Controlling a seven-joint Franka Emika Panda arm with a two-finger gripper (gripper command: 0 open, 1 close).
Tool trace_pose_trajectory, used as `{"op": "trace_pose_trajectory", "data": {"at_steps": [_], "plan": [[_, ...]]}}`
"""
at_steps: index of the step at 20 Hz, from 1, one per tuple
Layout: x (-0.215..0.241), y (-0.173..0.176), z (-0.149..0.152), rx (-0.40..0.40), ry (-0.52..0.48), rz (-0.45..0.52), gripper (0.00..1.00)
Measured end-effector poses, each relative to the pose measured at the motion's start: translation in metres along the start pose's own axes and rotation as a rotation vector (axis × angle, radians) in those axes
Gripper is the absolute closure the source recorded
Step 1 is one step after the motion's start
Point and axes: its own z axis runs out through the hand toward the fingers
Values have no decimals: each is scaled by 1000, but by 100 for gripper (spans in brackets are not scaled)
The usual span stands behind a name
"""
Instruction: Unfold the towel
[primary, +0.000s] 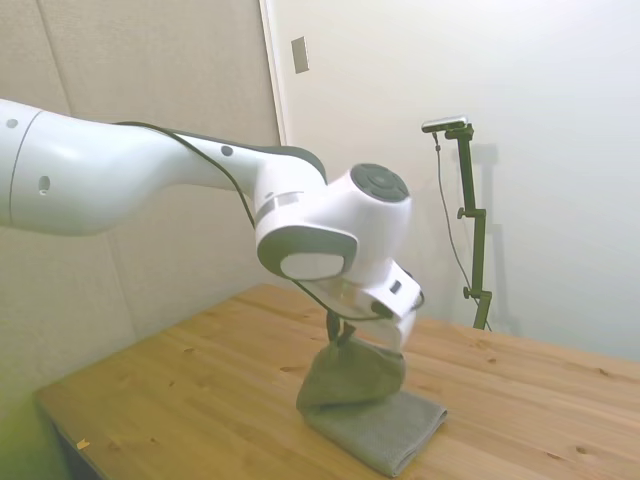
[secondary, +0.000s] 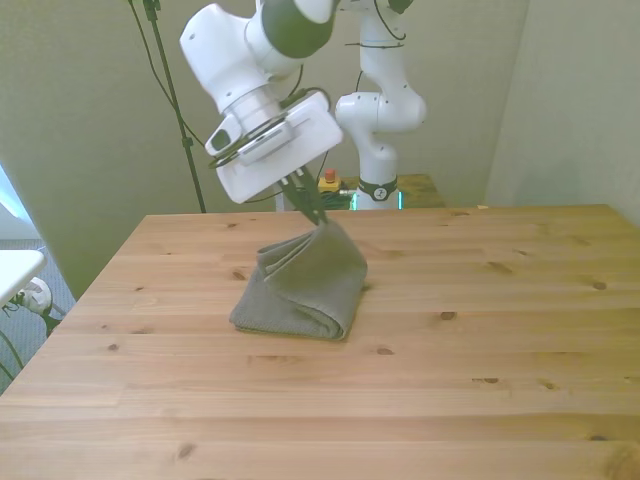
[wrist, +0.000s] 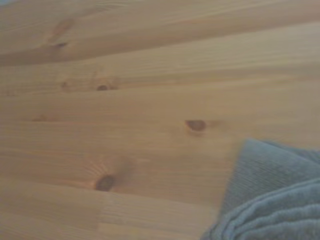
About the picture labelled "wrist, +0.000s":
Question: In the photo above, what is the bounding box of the grey folded towel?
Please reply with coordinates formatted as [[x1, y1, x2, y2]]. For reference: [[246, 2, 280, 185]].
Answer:
[[200, 138, 320, 240]]

